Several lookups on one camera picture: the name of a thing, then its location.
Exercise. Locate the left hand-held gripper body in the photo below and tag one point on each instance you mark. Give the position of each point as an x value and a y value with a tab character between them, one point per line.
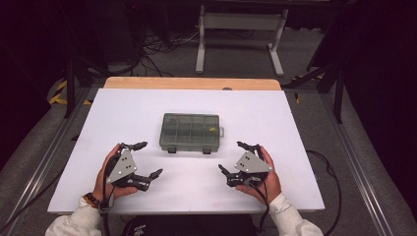
124	167

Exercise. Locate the wooden table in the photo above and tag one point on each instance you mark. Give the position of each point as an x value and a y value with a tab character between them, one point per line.
183	83

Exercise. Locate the person's right hand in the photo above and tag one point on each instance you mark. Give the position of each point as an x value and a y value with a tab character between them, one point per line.
272	188

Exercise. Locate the person's dark lap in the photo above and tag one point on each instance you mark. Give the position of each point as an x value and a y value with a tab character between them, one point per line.
196	226

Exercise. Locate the clear grey organizer box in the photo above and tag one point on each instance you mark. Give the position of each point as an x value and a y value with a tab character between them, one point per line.
187	134

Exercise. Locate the yellow black floor tape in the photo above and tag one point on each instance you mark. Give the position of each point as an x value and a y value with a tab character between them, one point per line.
56	98

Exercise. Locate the black stand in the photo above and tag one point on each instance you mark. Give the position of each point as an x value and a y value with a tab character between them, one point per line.
338	98
70	91

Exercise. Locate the white board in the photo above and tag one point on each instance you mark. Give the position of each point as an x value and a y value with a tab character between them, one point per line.
137	108

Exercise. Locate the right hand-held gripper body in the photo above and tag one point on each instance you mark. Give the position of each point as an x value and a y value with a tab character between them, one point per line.
250	164

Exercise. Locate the white desk frame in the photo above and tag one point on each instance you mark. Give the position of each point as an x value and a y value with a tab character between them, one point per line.
242	21

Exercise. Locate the metal floor rail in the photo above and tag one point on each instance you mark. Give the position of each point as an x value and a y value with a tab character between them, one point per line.
54	147
359	170

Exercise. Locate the small yellow tape piece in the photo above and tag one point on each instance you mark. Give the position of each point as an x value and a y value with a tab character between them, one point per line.
296	97

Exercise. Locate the person's left hand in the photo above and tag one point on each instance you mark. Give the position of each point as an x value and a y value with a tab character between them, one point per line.
100	183

